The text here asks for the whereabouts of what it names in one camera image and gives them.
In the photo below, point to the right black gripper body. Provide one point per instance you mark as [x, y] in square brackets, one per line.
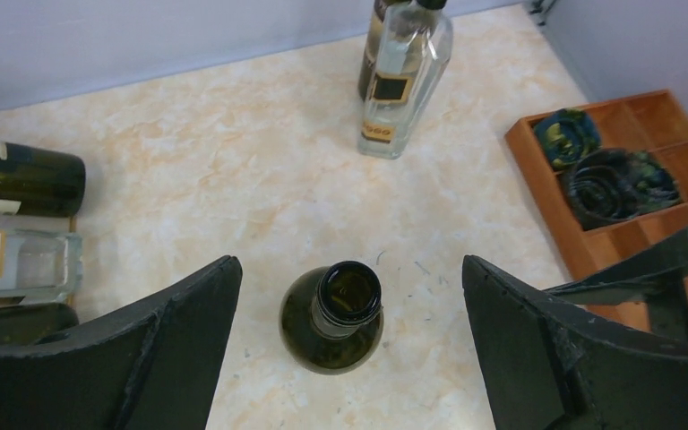
[667, 306]

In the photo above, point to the clear tall glass bottle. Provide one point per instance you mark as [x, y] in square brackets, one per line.
[414, 51]

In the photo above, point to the dark green wine bottle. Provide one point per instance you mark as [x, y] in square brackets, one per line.
[41, 183]

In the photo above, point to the dark rosette back compartment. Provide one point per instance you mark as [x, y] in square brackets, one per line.
[566, 137]

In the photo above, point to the black rosette middle tray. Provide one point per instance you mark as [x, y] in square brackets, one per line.
[598, 191]

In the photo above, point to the clear glass liquor bottle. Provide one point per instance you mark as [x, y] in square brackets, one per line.
[38, 267]

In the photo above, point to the dark labelled wine bottle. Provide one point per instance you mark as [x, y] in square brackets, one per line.
[26, 324]

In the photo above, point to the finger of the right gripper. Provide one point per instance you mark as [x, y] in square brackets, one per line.
[650, 272]

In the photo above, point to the orange compartment tray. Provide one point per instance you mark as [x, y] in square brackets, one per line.
[654, 122]

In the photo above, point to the olive green wine bottle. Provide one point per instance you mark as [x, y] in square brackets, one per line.
[331, 317]

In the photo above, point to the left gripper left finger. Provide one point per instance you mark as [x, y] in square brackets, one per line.
[153, 364]

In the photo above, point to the dark green rosette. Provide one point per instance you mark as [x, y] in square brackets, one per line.
[654, 187]

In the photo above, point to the green bottle grey capsule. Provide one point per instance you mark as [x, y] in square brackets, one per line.
[372, 42]

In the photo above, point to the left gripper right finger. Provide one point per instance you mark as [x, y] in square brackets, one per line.
[549, 364]

